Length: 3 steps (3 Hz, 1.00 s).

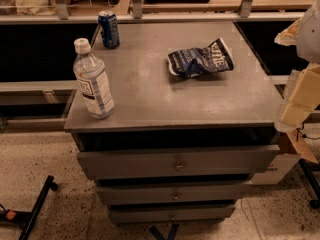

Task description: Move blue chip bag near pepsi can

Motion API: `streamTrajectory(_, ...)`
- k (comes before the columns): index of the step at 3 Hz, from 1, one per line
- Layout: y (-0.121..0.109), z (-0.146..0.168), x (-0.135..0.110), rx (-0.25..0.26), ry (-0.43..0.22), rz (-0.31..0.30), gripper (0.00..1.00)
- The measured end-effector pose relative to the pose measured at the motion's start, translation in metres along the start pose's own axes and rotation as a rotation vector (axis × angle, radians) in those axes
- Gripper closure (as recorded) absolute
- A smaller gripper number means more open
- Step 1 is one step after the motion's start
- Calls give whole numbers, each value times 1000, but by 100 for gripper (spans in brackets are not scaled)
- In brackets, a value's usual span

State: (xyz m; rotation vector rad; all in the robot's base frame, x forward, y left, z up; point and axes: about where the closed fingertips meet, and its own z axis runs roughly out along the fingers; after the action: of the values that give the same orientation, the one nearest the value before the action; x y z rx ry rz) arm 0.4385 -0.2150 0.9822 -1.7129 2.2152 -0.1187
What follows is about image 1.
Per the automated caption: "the black stand leg right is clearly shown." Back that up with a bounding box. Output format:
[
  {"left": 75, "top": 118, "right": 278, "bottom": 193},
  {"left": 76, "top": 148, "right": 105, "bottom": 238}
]
[{"left": 299, "top": 159, "right": 320, "bottom": 209}]

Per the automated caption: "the grey drawer cabinet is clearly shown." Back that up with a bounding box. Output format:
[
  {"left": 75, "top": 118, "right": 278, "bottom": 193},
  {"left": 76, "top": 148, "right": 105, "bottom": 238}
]
[{"left": 65, "top": 22, "right": 281, "bottom": 211}]

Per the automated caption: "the cardboard box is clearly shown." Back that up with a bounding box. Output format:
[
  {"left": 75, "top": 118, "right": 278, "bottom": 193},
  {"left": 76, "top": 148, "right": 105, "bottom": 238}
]
[{"left": 252, "top": 130, "right": 319, "bottom": 185}]

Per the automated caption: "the black cable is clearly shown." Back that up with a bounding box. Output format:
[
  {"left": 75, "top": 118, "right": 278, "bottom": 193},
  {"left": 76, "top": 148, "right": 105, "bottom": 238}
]
[{"left": 295, "top": 123, "right": 320, "bottom": 142}]

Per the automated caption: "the middle grey drawer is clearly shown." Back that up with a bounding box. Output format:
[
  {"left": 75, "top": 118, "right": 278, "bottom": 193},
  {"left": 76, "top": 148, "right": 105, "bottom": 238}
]
[{"left": 97, "top": 181, "right": 251, "bottom": 206}]

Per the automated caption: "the blue chip bag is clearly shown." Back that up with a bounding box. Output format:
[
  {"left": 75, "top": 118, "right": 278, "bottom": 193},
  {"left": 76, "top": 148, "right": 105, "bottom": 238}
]
[{"left": 167, "top": 38, "right": 234, "bottom": 78}]

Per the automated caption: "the top grey drawer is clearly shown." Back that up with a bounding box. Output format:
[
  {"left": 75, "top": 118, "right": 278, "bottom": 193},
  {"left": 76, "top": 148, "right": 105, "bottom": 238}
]
[{"left": 77, "top": 145, "right": 280, "bottom": 180}]

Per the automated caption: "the black stand leg left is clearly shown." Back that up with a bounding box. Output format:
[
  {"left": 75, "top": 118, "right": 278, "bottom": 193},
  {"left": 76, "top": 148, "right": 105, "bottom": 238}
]
[{"left": 0, "top": 174, "right": 59, "bottom": 240}]

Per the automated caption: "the black stand leg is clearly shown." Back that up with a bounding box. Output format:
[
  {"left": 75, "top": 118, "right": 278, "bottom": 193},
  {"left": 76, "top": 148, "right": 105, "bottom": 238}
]
[
  {"left": 299, "top": 159, "right": 320, "bottom": 209},
  {"left": 0, "top": 174, "right": 59, "bottom": 240}
]

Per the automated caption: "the grey drawer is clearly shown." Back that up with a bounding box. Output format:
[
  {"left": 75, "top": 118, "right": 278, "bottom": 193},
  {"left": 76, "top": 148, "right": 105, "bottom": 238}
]
[
  {"left": 108, "top": 204, "right": 235, "bottom": 224},
  {"left": 97, "top": 181, "right": 251, "bottom": 206},
  {"left": 77, "top": 145, "right": 280, "bottom": 180}
]

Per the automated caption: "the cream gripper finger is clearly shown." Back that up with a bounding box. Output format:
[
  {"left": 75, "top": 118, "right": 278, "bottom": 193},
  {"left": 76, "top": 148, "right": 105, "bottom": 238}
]
[
  {"left": 274, "top": 19, "right": 301, "bottom": 46},
  {"left": 274, "top": 63, "right": 320, "bottom": 133}
]

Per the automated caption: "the clear plastic water bottle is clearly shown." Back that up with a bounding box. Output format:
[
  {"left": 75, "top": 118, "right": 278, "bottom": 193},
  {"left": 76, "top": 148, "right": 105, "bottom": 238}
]
[{"left": 73, "top": 38, "right": 114, "bottom": 119}]

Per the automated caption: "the blue pepsi can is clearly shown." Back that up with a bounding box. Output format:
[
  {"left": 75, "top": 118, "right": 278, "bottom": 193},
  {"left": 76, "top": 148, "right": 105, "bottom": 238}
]
[{"left": 98, "top": 11, "right": 120, "bottom": 49}]

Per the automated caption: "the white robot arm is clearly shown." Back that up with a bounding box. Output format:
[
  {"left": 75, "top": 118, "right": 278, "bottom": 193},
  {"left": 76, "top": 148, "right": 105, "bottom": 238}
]
[{"left": 274, "top": 0, "right": 320, "bottom": 132}]

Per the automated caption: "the bottom grey drawer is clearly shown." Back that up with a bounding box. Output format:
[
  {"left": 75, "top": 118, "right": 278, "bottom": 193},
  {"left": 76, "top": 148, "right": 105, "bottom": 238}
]
[{"left": 108, "top": 204, "right": 235, "bottom": 224}]

